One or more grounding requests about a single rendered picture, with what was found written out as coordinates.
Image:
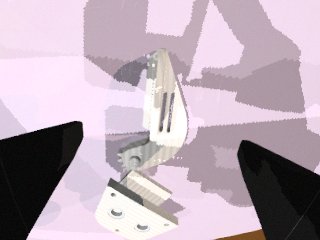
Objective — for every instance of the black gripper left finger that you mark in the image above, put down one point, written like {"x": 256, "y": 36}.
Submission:
{"x": 31, "y": 166}

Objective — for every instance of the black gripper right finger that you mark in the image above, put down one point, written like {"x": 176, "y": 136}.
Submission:
{"x": 286, "y": 196}

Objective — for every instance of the brown rectangular block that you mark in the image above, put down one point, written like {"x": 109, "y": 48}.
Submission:
{"x": 254, "y": 235}

